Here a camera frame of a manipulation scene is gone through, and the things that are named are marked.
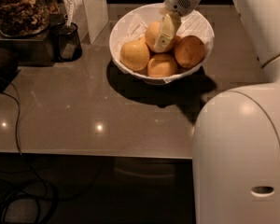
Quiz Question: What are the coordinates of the metal box stand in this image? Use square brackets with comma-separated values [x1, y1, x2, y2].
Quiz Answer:
[0, 14, 64, 66]

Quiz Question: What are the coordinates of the dark device on left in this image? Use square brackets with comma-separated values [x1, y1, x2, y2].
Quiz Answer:
[0, 48, 19, 92]

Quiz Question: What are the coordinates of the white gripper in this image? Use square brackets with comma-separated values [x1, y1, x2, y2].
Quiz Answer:
[154, 0, 201, 52]

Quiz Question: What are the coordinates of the glass jar of nuts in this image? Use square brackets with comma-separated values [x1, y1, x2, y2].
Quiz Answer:
[0, 0, 49, 38]

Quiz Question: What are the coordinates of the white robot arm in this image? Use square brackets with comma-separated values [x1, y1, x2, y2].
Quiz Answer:
[192, 0, 280, 224]

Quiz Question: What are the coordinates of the orange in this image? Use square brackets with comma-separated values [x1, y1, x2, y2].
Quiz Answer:
[119, 39, 150, 71]
[145, 21, 181, 53]
[147, 53, 178, 77]
[175, 35, 206, 69]

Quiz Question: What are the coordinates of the black mesh cup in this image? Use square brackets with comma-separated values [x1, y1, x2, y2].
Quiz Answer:
[49, 22, 82, 62]

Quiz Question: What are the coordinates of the white paper in bowl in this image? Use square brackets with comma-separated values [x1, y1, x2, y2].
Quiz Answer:
[116, 11, 213, 85]

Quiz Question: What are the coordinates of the black cable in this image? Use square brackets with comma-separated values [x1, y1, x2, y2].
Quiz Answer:
[0, 81, 59, 224]

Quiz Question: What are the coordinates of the white utensil in cup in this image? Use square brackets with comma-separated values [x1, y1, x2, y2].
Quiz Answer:
[60, 0, 75, 35]

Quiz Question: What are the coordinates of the white ceramic bowl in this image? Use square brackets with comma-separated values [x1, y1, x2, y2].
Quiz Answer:
[108, 3, 216, 86]

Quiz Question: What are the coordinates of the white box column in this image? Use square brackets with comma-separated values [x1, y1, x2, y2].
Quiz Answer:
[73, 0, 108, 44]

